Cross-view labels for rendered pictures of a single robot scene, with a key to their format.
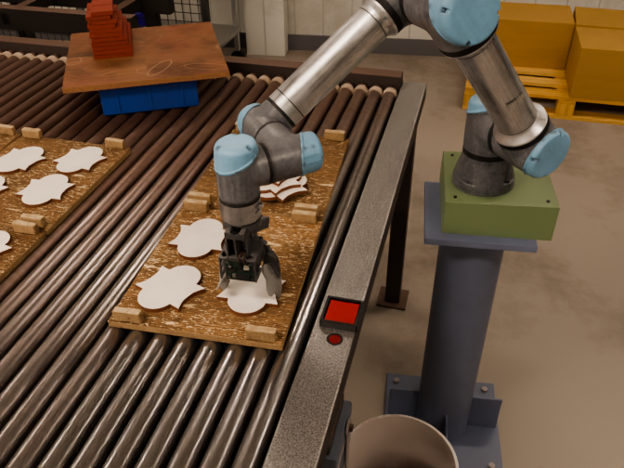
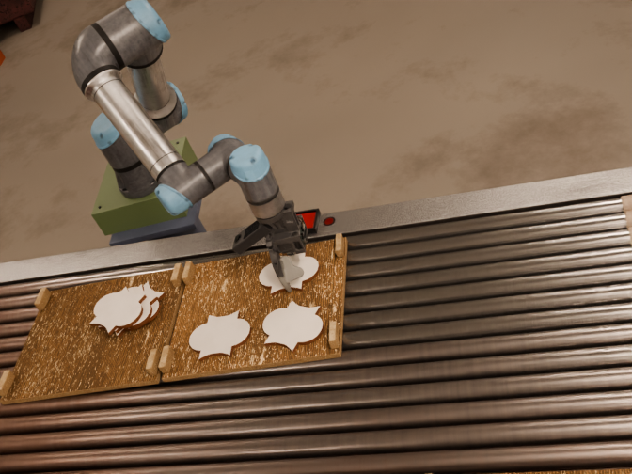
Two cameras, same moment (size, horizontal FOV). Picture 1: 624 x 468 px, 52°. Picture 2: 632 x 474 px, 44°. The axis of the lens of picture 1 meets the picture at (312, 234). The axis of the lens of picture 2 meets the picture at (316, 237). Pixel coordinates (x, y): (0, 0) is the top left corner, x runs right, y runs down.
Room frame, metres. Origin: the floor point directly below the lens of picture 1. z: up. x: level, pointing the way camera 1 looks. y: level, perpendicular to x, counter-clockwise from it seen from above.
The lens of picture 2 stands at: (0.71, 1.46, 2.15)
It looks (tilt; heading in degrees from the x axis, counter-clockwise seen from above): 40 degrees down; 278
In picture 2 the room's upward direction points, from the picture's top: 23 degrees counter-clockwise
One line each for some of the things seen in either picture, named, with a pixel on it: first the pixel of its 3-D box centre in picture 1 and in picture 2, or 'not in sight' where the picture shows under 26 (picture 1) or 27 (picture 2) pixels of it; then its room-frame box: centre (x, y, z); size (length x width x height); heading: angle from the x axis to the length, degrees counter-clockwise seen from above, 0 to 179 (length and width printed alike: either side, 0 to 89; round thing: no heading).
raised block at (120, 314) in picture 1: (127, 315); (334, 334); (0.91, 0.36, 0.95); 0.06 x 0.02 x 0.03; 78
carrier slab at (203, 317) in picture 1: (225, 268); (258, 307); (1.07, 0.19, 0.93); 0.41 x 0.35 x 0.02; 168
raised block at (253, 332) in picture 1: (261, 333); (339, 244); (0.85, 0.10, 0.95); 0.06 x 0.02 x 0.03; 78
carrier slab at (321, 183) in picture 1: (272, 171); (98, 333); (1.48, 0.10, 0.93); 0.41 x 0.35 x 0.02; 168
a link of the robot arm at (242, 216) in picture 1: (241, 207); (266, 200); (0.96, 0.13, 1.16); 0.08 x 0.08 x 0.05
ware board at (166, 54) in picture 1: (145, 53); not in sight; (2.09, 0.55, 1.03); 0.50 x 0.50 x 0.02; 14
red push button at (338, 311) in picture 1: (342, 314); (304, 223); (0.93, -0.06, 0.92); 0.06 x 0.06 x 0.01; 75
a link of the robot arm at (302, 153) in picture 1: (286, 153); (226, 161); (1.02, 0.05, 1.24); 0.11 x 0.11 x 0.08; 26
